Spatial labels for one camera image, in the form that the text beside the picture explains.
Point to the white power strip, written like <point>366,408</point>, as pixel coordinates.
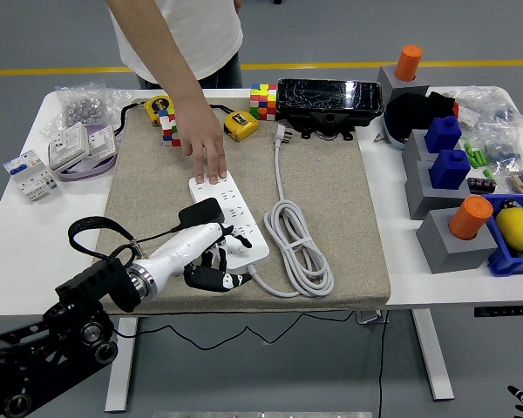
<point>220,191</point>

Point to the metal under-table bracket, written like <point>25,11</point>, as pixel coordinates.
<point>368,317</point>

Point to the white blue circuit breaker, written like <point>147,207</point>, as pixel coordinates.
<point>28,174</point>

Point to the glossy black box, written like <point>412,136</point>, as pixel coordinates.
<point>327,96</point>

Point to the yellow lemon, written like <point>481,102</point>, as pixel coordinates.
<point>518,228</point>

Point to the blue block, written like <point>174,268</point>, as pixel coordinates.
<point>450,170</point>
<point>442,135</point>

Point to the round yellow tape measure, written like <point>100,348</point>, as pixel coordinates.
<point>157,104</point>

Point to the clear bag of nuts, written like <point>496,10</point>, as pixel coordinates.
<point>80,109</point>

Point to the black component strip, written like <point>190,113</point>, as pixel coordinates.
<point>481,185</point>

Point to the black bracket mount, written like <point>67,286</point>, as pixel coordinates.
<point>327,119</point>

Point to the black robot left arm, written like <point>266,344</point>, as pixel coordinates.
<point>96,283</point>

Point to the purple ribbon roll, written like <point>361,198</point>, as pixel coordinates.
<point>87,173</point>

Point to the large clear parts bag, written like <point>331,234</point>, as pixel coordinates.
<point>484,104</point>

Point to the person's right hand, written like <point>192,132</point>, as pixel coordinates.
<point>201,136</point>

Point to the person's torso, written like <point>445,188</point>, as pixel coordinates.
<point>200,30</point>

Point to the grey-brown mat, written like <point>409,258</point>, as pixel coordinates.
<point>331,196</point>

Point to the clear bag blue parts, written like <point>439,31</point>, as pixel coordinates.
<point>501,150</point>

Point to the green plastic pegs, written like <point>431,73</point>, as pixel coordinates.
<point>476,157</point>

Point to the small black white figure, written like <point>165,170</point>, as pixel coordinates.
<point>509,204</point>

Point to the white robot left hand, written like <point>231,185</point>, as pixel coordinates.
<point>178,252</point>

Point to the white wall socket plate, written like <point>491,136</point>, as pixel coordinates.
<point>101,141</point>
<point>67,146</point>

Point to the black plug adapter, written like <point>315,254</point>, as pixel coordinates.
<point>200,210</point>

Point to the black desk control panel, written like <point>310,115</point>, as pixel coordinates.
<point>505,311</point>

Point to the orange cylinder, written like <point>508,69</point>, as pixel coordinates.
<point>408,63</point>
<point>470,217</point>

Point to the square yellow tape measure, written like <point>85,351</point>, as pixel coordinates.
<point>242,126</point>

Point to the blue plastic bin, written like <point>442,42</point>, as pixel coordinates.
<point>505,263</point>

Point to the person's right forearm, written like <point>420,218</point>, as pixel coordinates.
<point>157,48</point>

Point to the neon puzzle cube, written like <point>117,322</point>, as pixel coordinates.
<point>263,102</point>

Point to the white dish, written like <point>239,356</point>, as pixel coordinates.
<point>394,139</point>

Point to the scrambled puzzle cube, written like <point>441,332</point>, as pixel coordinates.
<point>167,128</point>

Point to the white table leg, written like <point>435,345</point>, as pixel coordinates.
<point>433,357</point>
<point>121,374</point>

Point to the black cloth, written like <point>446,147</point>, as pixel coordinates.
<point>412,113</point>

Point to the grey block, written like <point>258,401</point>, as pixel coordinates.
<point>414,152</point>
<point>431,200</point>
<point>453,257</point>
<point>392,87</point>

